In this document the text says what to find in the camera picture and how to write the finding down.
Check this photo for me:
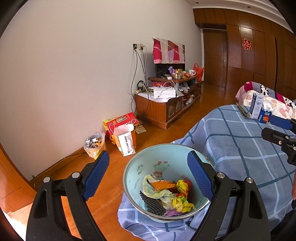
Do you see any purple foil wrapper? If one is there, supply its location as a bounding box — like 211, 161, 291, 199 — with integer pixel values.
165, 209, 183, 217

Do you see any white box on cabinet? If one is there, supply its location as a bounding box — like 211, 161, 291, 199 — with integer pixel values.
149, 86, 177, 99

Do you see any light blue enamel basin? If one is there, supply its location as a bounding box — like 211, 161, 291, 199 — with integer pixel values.
122, 144, 210, 222

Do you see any yellow cup with plastic bag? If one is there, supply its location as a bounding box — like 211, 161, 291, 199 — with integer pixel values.
83, 133, 106, 160

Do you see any red double happiness sticker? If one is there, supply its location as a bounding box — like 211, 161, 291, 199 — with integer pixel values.
242, 38, 252, 51

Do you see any yellow white plastic bag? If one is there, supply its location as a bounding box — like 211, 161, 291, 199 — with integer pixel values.
142, 175, 177, 210

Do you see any white mug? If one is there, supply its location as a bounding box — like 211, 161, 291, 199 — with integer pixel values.
189, 69, 196, 76

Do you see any wooden door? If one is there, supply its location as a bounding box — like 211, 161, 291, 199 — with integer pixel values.
203, 29, 227, 88

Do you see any white paper bag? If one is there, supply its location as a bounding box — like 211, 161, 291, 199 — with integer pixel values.
114, 123, 135, 157

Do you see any blue plaid bed sheet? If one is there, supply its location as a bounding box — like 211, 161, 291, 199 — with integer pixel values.
117, 105, 295, 240

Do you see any red white patchwork cloth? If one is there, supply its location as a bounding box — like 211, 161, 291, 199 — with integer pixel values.
152, 38, 185, 64

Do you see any dark flat snack packet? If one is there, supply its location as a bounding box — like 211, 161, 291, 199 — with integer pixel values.
236, 102, 250, 118

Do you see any red gift box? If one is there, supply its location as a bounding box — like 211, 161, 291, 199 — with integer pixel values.
103, 112, 139, 137

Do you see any black knitted cloth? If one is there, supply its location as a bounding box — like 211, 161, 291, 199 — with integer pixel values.
139, 191, 166, 216

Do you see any yellow foil wrapper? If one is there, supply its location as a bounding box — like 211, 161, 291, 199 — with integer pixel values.
172, 180, 195, 213

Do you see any tall white carton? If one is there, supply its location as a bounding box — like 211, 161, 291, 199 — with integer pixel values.
249, 93, 264, 120

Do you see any wooden tv cabinet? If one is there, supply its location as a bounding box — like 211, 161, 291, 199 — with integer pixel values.
134, 76, 202, 130

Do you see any wall power socket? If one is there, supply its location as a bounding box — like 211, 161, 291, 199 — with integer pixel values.
133, 44, 144, 50

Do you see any orange plastic bag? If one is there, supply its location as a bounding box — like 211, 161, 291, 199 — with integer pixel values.
193, 63, 205, 82

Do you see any black white cow pillow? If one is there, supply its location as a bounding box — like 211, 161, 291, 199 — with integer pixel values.
244, 81, 295, 109

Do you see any pink heart patterned quilt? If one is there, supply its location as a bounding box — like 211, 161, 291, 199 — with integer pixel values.
236, 87, 295, 120

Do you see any small blue carton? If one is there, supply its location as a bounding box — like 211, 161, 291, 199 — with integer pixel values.
258, 108, 273, 123

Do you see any red orange foil wrapper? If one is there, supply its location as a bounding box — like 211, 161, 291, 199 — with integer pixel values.
179, 179, 192, 198

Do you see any orange snack packet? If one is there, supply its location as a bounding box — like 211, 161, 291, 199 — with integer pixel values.
147, 180, 177, 191

